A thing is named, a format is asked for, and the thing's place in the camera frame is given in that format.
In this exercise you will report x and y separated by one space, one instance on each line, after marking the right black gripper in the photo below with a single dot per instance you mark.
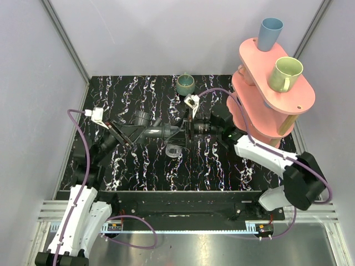
179 139

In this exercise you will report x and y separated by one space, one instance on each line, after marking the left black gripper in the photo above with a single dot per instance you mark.
117 133

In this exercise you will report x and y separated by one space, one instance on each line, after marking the dark grey pipe tee fitting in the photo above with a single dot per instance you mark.
158 130

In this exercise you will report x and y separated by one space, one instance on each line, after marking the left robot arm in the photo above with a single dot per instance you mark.
87 209

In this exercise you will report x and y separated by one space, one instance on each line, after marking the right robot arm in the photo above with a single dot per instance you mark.
303 181

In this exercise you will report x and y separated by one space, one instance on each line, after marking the teal ceramic bowl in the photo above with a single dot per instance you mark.
185 85

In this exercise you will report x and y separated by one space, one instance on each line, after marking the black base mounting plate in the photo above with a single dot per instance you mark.
227 204

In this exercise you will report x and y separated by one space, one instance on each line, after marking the green ceramic mug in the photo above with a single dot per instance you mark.
285 73

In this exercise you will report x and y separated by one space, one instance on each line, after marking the blue plastic cup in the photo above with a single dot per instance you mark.
270 30

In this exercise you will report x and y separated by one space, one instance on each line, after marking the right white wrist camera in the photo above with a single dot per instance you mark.
192 101

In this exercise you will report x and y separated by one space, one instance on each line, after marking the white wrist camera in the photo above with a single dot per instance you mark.
192 101
96 116

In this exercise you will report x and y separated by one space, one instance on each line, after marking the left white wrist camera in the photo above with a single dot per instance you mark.
96 116

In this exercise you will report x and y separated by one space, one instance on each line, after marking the aluminium rail frame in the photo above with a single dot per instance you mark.
215 223

